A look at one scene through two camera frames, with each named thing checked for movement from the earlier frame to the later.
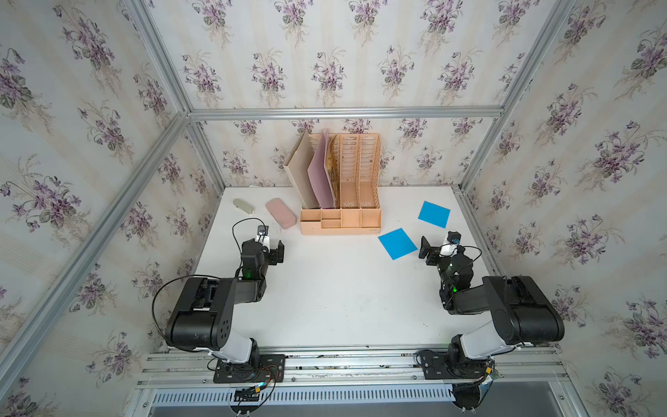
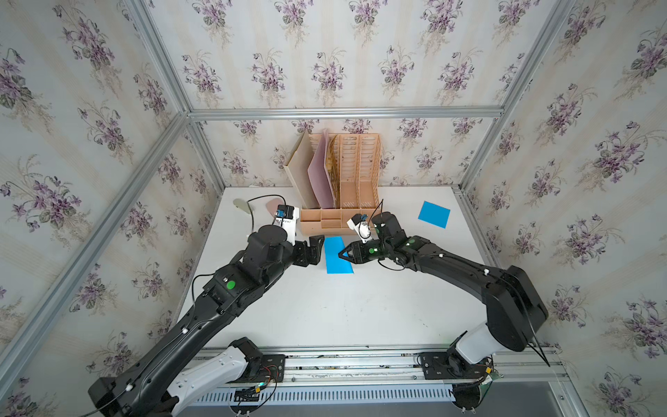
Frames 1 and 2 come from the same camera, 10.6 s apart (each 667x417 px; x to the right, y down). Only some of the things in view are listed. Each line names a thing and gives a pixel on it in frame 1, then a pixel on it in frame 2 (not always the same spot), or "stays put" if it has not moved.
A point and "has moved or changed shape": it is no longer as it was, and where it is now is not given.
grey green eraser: [243, 205] stays put
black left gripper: [272, 258] -> [305, 259]
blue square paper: [398, 243] has moved or changed shape
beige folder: [297, 169] stays put
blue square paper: [434, 214] stays put
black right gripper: [425, 249] -> [354, 253]
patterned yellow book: [333, 169] stays put
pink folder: [319, 176] stays put
